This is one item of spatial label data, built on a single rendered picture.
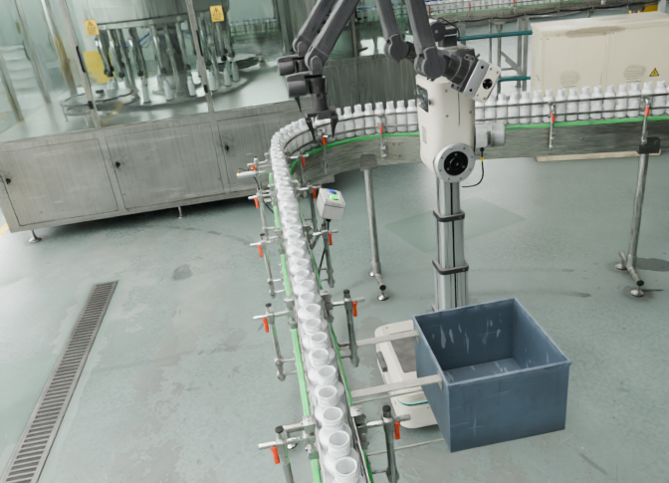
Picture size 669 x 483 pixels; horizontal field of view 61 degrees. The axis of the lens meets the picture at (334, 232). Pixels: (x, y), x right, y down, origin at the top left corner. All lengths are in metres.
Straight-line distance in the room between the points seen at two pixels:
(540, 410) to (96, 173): 4.26
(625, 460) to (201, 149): 3.77
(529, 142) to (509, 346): 1.67
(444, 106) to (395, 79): 4.88
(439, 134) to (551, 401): 1.04
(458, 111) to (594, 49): 3.53
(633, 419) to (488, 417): 1.38
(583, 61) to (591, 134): 2.31
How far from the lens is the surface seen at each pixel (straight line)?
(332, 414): 1.08
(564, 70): 5.58
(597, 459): 2.65
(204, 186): 5.08
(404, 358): 2.64
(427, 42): 1.93
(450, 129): 2.17
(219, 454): 2.74
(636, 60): 5.71
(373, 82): 6.94
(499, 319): 1.77
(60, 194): 5.31
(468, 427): 1.54
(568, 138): 3.33
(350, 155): 3.25
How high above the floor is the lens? 1.88
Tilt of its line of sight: 25 degrees down
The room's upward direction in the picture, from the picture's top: 7 degrees counter-clockwise
